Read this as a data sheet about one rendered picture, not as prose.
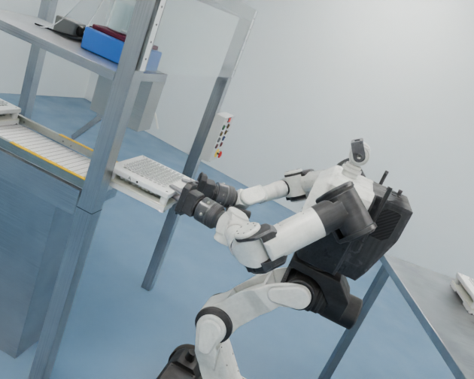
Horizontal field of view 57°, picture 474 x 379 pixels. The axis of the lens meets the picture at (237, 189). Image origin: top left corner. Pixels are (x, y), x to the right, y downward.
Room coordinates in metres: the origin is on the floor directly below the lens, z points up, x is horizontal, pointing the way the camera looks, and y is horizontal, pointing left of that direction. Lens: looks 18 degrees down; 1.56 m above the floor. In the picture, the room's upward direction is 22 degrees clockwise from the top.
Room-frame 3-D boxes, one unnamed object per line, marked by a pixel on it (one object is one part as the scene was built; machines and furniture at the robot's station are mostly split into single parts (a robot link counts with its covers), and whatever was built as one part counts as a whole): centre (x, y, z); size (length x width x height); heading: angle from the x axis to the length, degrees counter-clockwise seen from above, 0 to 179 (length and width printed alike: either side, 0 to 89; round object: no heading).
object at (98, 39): (1.59, 0.57, 1.37); 0.21 x 0.20 x 0.09; 170
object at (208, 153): (2.35, 0.21, 1.02); 0.17 x 0.06 x 0.26; 170
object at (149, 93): (1.67, 0.53, 1.19); 0.22 x 0.11 x 0.20; 80
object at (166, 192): (1.51, 0.30, 0.99); 0.25 x 0.24 x 0.02; 169
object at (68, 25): (1.64, 0.79, 1.35); 0.10 x 0.07 x 0.06; 80
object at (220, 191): (1.58, 0.09, 0.99); 0.12 x 0.10 x 0.13; 112
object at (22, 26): (1.57, 0.75, 1.30); 0.62 x 0.38 x 0.04; 80
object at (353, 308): (1.38, -0.41, 0.89); 0.28 x 0.13 x 0.18; 80
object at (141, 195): (1.51, 0.30, 0.94); 0.24 x 0.24 x 0.02; 79
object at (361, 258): (1.39, -0.38, 1.15); 0.34 x 0.30 x 0.36; 170
